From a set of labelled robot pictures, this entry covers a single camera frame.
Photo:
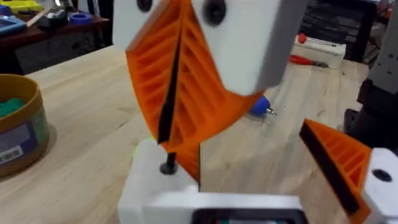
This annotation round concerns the yellow tray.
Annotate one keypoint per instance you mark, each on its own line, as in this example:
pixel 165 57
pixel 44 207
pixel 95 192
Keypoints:
pixel 21 5

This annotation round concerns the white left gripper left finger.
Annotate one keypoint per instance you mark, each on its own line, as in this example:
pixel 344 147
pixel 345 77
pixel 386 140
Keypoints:
pixel 146 180

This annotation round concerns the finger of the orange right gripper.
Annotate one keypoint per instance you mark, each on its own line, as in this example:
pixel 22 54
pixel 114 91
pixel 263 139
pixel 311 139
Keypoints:
pixel 236 49
pixel 149 62

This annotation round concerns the white box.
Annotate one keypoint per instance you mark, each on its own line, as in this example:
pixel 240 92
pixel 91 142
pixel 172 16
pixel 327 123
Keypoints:
pixel 323 51

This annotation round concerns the brown tub with toys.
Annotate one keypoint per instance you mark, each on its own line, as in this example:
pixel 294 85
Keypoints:
pixel 18 133

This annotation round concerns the blue tray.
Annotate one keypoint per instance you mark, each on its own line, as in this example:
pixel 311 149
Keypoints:
pixel 11 25

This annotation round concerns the blue tape roll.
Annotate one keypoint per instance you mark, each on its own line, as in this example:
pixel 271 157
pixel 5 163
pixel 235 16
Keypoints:
pixel 80 18

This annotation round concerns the black screw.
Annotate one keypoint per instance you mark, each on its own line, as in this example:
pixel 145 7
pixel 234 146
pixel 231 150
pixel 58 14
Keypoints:
pixel 168 166

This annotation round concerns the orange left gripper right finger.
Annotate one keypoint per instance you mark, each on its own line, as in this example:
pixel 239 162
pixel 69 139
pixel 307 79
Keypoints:
pixel 348 161

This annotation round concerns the red knob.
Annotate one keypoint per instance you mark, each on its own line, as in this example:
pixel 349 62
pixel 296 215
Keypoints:
pixel 302 38

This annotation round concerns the dark wooden side table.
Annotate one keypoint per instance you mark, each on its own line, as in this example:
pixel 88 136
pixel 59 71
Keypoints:
pixel 49 40

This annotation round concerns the blue electric screwdriver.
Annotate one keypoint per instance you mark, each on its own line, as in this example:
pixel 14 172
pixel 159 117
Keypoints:
pixel 260 107

